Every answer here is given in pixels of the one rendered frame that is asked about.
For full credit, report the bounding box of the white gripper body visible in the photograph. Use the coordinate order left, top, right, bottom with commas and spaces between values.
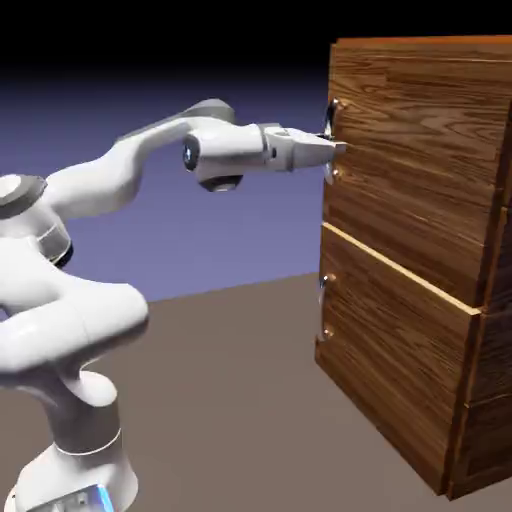
284, 127, 336, 170

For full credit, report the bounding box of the curved silver door handle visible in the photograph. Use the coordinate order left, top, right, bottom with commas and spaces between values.
322, 98, 341, 186
316, 274, 336, 344

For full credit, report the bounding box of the wood cabinet door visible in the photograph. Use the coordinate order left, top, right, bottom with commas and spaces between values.
314, 223, 482, 497
322, 42, 512, 308

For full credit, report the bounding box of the dark wood cabinet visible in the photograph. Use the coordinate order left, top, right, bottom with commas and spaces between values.
314, 34, 512, 501

